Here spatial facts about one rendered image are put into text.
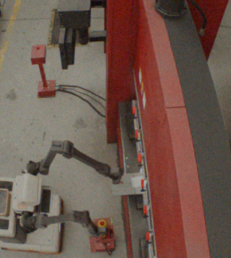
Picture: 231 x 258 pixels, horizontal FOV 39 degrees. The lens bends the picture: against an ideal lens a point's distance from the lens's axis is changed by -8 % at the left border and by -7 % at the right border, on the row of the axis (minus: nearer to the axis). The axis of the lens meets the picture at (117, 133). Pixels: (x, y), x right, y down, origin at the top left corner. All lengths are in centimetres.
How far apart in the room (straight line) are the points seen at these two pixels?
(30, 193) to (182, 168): 128
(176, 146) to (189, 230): 38
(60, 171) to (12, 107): 111
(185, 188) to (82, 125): 284
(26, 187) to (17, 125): 195
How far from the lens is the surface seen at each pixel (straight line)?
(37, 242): 348
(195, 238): 141
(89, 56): 479
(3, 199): 299
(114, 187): 279
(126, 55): 275
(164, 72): 173
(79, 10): 257
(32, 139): 417
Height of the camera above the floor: 365
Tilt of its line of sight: 62 degrees down
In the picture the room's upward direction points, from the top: 4 degrees clockwise
